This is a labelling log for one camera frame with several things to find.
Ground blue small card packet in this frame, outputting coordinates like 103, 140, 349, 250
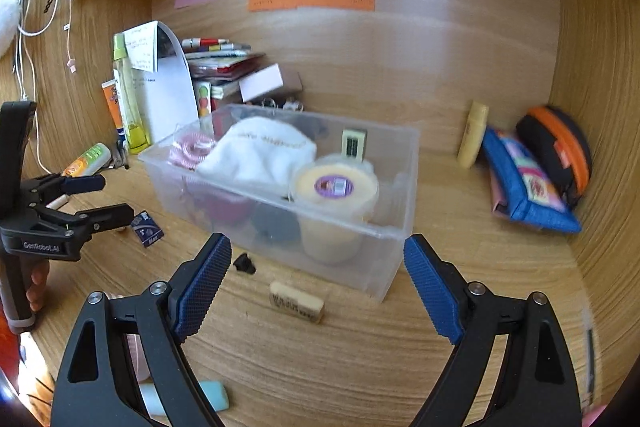
130, 210, 164, 248

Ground black orange zip case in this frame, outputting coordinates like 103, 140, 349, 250
516, 104, 593, 209

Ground clear plastic storage box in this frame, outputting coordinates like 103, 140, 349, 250
140, 105, 420, 299

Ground white charging cable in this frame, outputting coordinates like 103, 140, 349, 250
12, 0, 79, 176

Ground person's left hand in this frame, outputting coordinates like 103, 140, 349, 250
26, 260, 50, 313

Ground wooden stamp block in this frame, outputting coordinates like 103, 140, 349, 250
269, 281, 324, 323

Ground pink cord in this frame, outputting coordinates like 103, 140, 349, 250
167, 131, 219, 170

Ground orange label lotion bottle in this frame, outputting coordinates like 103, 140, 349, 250
63, 142, 112, 178

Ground white drawstring cloth pouch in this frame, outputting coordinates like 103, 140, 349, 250
195, 117, 317, 197

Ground small black cap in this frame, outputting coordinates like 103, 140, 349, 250
233, 253, 256, 275

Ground yellow small lotion bottle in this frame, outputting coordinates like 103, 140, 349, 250
457, 101, 489, 169

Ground yellow-green spray bottle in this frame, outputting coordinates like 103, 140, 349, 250
113, 32, 150, 155

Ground fruit sticker sheet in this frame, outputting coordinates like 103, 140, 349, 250
193, 80, 213, 118

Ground metal compass and pens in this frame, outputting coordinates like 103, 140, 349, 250
110, 139, 129, 170

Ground white fluffy item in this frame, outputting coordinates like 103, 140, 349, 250
0, 0, 20, 56

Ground small rectangular perfume bottle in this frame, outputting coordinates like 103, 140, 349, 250
341, 129, 367, 161

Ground cream candle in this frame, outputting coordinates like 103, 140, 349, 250
290, 154, 380, 265

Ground white folded paper sheet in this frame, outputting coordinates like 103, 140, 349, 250
124, 20, 198, 144

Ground stack of booklets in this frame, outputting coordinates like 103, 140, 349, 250
181, 38, 266, 102

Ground orange sunscreen tube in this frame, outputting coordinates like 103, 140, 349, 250
101, 79, 125, 142

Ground pink round compact case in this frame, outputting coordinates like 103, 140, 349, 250
115, 313, 151, 383

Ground light blue eraser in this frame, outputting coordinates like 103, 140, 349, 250
139, 381, 230, 417

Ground white small cardboard box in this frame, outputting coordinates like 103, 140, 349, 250
239, 64, 303, 102

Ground blue patchwork zip pouch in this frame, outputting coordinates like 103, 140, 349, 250
482, 127, 582, 234

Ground green spray bottle black cap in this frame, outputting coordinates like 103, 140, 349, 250
250, 202, 300, 245

